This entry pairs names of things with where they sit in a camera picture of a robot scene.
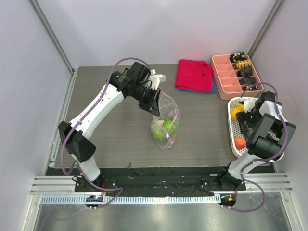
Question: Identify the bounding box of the yellow toy corn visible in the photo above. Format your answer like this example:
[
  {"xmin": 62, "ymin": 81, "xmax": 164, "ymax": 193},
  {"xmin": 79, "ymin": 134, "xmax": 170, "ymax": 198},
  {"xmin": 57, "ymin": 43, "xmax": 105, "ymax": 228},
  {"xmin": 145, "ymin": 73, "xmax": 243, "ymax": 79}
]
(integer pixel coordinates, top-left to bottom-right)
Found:
[{"xmin": 231, "ymin": 104, "xmax": 245, "ymax": 121}]

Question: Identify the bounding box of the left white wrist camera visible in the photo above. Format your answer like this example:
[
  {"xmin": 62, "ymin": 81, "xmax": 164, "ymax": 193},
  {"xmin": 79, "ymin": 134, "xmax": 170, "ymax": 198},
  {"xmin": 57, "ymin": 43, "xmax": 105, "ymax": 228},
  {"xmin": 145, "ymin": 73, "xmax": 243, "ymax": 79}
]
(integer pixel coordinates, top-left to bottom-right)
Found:
[{"xmin": 147, "ymin": 69, "xmax": 166, "ymax": 90}]

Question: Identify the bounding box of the pink divided organizer tray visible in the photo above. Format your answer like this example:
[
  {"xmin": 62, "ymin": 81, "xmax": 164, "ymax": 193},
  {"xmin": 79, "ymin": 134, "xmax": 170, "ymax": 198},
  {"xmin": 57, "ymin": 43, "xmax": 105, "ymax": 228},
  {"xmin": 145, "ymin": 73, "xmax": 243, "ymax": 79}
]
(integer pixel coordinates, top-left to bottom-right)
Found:
[{"xmin": 211, "ymin": 54, "xmax": 264, "ymax": 100}]

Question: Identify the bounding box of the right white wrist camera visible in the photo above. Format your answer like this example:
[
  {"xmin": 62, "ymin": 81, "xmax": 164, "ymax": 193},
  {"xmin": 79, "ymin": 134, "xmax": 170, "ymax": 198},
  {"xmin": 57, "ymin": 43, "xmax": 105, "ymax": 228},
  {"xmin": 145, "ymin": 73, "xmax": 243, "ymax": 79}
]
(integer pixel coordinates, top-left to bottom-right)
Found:
[{"xmin": 240, "ymin": 98, "xmax": 255, "ymax": 113}]

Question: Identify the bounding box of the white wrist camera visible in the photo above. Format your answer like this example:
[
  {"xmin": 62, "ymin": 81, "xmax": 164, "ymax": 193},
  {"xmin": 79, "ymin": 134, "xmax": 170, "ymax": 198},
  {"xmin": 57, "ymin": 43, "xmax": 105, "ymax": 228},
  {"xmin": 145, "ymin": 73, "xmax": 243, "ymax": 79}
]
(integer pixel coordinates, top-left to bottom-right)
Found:
[
  {"xmin": 240, "ymin": 98, "xmax": 255, "ymax": 113},
  {"xmin": 147, "ymin": 69, "xmax": 166, "ymax": 90}
]

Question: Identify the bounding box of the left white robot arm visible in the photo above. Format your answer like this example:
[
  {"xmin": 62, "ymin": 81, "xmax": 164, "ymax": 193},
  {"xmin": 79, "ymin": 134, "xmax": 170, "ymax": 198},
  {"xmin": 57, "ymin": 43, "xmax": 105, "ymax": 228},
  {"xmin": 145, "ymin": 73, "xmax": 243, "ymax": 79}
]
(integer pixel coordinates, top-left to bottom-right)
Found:
[{"xmin": 58, "ymin": 58, "xmax": 166, "ymax": 192}]

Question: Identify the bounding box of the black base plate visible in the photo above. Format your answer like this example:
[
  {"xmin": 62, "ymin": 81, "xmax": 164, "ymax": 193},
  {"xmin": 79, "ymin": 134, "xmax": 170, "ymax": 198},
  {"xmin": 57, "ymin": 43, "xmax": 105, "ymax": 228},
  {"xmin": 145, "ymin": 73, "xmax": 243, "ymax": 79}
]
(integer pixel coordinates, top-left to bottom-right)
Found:
[{"xmin": 45, "ymin": 165, "xmax": 275, "ymax": 196}]

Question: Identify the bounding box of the black pink dotted rolled sock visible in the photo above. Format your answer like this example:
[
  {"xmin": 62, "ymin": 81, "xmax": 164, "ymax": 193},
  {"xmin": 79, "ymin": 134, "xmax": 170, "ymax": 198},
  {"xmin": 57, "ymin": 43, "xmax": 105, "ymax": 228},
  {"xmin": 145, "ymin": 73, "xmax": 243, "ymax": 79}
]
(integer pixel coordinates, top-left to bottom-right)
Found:
[{"xmin": 241, "ymin": 84, "xmax": 260, "ymax": 91}]

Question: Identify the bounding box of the blue folded cloth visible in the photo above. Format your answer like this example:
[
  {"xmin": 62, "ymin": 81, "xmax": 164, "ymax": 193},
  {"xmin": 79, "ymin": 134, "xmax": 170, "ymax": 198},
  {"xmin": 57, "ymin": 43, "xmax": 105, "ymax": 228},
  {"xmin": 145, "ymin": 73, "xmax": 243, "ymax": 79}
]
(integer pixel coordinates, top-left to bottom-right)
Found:
[{"xmin": 178, "ymin": 81, "xmax": 216, "ymax": 94}]

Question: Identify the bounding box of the black floral rolled sock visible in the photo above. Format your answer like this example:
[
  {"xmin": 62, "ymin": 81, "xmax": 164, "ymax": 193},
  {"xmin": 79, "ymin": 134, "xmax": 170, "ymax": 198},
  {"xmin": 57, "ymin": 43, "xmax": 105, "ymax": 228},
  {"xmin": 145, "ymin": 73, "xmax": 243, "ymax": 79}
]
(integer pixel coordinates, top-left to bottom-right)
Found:
[{"xmin": 229, "ymin": 52, "xmax": 247, "ymax": 63}]

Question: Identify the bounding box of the clear pink zip top bag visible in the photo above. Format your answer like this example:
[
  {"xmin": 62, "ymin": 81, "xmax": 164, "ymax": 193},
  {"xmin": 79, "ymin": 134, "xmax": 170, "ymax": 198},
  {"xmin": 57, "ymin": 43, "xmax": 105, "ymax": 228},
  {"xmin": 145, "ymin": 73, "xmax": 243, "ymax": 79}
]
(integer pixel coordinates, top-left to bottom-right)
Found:
[{"xmin": 150, "ymin": 92, "xmax": 180, "ymax": 150}]

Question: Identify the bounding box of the white perforated basket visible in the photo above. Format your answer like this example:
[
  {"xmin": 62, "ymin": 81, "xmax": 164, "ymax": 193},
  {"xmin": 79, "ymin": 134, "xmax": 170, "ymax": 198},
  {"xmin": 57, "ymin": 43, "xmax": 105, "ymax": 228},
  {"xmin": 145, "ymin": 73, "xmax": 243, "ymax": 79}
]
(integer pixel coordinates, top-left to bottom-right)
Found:
[{"xmin": 228, "ymin": 96, "xmax": 286, "ymax": 162}]

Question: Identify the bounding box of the slotted cable duct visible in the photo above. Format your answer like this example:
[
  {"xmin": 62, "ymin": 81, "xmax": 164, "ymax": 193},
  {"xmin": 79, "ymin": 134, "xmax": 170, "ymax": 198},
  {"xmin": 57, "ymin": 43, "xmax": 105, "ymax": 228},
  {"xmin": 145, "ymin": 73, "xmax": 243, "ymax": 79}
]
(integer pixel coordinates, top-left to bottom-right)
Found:
[{"xmin": 40, "ymin": 194, "xmax": 221, "ymax": 205}]

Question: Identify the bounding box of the yellow striped rolled sock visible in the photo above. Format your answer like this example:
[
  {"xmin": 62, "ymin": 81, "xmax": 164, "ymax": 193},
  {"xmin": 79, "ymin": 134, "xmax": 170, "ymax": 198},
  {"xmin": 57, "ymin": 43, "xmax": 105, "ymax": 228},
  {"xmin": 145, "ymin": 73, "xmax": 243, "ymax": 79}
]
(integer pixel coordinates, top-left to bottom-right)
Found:
[{"xmin": 232, "ymin": 60, "xmax": 251, "ymax": 70}]

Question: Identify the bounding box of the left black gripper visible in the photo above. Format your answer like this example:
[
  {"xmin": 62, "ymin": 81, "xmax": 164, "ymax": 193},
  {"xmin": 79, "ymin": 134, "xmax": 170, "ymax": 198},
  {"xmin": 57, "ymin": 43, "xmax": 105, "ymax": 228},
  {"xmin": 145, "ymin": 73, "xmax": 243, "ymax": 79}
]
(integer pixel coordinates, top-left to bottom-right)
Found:
[{"xmin": 129, "ymin": 83, "xmax": 161, "ymax": 117}]

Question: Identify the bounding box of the dark patterned rolled sock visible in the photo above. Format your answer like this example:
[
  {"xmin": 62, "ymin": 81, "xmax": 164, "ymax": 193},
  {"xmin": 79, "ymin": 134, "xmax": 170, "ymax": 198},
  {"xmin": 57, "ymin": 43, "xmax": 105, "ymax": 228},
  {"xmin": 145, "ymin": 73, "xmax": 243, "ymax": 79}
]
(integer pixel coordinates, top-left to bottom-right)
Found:
[{"xmin": 237, "ymin": 66, "xmax": 253, "ymax": 77}]

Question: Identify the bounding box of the red orange toy fruit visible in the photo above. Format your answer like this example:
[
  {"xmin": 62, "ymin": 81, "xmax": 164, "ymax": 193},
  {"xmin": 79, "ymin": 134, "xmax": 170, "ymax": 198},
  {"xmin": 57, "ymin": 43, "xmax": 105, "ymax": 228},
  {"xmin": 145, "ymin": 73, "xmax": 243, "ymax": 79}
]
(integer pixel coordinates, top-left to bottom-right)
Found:
[{"xmin": 234, "ymin": 136, "xmax": 246, "ymax": 150}]

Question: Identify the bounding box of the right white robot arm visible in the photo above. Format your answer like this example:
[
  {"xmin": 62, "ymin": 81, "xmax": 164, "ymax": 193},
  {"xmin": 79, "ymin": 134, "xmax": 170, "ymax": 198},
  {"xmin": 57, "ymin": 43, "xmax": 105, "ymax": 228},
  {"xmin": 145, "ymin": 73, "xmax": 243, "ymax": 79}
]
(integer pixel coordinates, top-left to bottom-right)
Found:
[{"xmin": 217, "ymin": 91, "xmax": 296, "ymax": 190}]

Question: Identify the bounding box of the red folded cloth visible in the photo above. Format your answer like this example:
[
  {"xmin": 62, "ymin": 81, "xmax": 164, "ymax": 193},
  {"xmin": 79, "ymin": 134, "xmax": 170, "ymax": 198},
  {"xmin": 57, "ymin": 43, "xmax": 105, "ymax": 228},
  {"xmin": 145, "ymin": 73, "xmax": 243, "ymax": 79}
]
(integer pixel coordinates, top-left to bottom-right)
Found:
[{"xmin": 175, "ymin": 59, "xmax": 213, "ymax": 92}]

